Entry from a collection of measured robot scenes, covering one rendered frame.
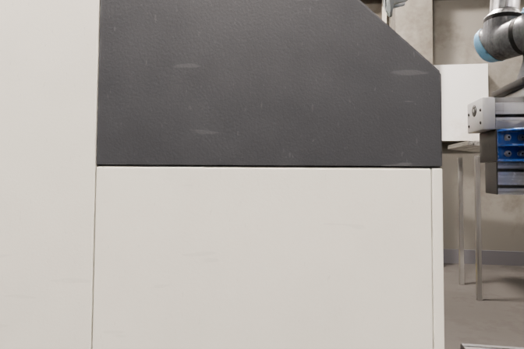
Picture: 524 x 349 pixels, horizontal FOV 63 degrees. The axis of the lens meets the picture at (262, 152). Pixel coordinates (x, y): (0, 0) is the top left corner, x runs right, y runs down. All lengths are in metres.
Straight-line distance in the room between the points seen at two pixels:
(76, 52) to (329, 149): 0.46
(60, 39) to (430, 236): 0.71
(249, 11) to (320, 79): 0.17
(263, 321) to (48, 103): 0.52
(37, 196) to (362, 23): 0.62
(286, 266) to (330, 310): 0.10
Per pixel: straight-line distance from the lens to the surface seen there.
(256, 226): 0.72
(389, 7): 1.29
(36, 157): 0.83
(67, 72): 0.82
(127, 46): 0.79
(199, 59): 0.75
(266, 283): 0.74
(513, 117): 1.38
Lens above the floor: 0.78
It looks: 3 degrees up
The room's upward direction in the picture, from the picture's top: straight up
